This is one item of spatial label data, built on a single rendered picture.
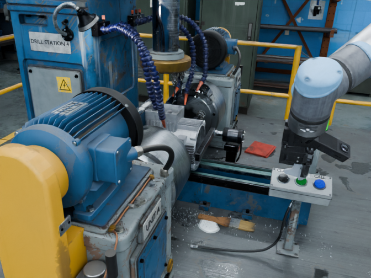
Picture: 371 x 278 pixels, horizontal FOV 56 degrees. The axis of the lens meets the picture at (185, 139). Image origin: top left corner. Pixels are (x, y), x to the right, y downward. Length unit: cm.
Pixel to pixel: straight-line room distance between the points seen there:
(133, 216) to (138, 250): 7
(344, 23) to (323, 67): 552
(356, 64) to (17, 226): 74
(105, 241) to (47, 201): 15
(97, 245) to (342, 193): 114
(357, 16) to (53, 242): 601
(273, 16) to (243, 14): 193
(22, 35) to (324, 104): 96
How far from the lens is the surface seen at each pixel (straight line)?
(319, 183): 107
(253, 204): 132
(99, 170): 66
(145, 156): 96
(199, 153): 123
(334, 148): 94
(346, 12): 630
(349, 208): 152
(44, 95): 131
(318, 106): 80
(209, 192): 133
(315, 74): 78
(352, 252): 131
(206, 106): 149
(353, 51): 88
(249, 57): 441
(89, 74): 119
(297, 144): 93
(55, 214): 60
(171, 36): 121
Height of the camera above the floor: 159
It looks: 25 degrees down
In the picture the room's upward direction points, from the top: 2 degrees clockwise
